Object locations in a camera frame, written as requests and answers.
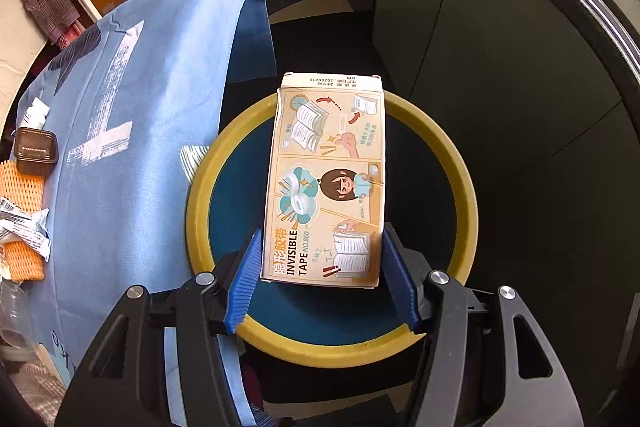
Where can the yellow rimmed trash bin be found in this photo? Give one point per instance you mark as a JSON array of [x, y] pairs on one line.
[[235, 207]]

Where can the blue printed tablecloth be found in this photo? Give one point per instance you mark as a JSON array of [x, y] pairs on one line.
[[150, 82]]

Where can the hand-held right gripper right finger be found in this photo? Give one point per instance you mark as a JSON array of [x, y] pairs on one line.
[[400, 282]]

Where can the orange foam fruit net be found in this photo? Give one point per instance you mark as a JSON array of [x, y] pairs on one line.
[[20, 189], [22, 264]]

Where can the clear plastic cup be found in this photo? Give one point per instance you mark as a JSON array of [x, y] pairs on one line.
[[15, 312]]

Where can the knit sweater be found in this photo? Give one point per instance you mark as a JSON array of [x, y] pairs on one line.
[[30, 392]]

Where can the small white bottle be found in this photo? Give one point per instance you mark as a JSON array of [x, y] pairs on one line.
[[37, 113]]

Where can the white printed wrapper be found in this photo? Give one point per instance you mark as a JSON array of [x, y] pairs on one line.
[[25, 227]]

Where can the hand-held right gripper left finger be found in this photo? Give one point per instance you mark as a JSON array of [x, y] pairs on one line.
[[242, 287]]

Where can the illustrated cardboard tape box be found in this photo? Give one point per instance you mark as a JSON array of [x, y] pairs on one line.
[[320, 187]]

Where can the brown plastic tray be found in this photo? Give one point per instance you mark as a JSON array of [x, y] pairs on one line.
[[35, 152]]

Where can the green kitchen cabinet run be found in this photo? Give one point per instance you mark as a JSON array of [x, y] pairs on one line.
[[500, 57]]

